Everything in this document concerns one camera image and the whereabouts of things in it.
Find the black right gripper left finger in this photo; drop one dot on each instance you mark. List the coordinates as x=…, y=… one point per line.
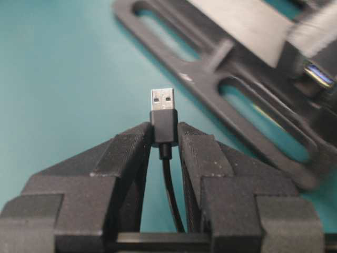
x=80, y=203

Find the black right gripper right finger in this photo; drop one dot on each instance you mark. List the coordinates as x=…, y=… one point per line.
x=243, y=204

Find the grey bench vise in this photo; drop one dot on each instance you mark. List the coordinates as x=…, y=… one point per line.
x=244, y=54

